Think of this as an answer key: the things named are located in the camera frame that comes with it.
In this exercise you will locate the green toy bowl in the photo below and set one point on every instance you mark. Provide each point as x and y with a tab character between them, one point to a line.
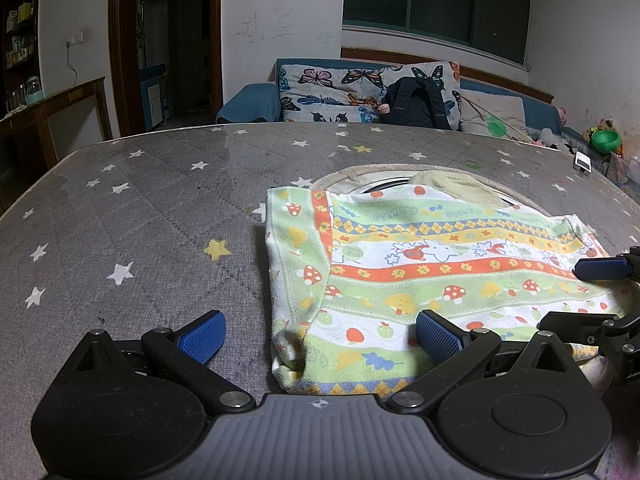
606	141

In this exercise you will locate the round table heater opening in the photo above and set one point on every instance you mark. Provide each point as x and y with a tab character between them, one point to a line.
366	178

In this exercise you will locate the light green jar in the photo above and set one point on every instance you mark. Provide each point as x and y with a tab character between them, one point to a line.
34	92

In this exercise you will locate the pale green cloth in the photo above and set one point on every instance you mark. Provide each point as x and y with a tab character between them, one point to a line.
460	187

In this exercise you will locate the small white device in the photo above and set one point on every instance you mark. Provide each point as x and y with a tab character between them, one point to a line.
582	163

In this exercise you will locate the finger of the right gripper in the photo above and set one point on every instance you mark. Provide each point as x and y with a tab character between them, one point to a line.
610	333
625	265

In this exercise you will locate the dark wooden shelf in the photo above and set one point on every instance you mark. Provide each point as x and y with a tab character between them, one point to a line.
19	51

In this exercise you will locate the beige cushion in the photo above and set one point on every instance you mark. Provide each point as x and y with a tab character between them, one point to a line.
487	114

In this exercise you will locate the colourful patterned children's garment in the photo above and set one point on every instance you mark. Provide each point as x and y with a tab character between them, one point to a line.
350	273

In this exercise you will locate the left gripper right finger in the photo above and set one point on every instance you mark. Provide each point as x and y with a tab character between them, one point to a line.
459	357

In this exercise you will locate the butterfly print pillow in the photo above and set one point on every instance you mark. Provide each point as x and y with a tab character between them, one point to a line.
314	93

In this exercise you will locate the grey star pattern table cover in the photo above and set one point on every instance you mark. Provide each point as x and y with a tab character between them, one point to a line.
155	230

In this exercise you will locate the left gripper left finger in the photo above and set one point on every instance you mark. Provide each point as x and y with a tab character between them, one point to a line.
181	356

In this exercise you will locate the blue sofa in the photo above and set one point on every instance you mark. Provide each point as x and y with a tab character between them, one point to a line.
261	103

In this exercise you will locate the dark blue backpack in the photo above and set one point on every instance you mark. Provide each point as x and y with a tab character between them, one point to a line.
414	102

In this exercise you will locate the dark wooden side table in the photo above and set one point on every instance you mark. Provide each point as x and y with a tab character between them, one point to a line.
38	114

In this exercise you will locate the dark wooden door frame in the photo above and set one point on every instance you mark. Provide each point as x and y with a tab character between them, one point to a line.
165	63

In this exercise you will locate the green framed window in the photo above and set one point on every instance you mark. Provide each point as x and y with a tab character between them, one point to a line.
496	27

